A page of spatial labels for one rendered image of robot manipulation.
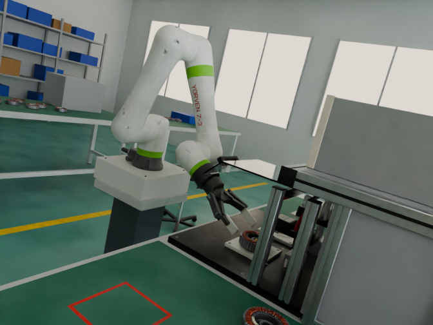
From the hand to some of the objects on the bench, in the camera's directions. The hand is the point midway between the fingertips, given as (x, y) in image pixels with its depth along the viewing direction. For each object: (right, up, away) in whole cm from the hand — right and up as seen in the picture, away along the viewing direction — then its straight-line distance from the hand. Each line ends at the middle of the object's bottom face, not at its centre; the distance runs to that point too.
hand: (243, 226), depth 117 cm
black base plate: (+10, -10, +8) cm, 17 cm away
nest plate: (+16, -7, +18) cm, 26 cm away
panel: (+30, -15, -5) cm, 34 cm away
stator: (+3, -7, -2) cm, 8 cm away
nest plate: (+3, -8, -2) cm, 9 cm away
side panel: (+23, -22, -39) cm, 51 cm away
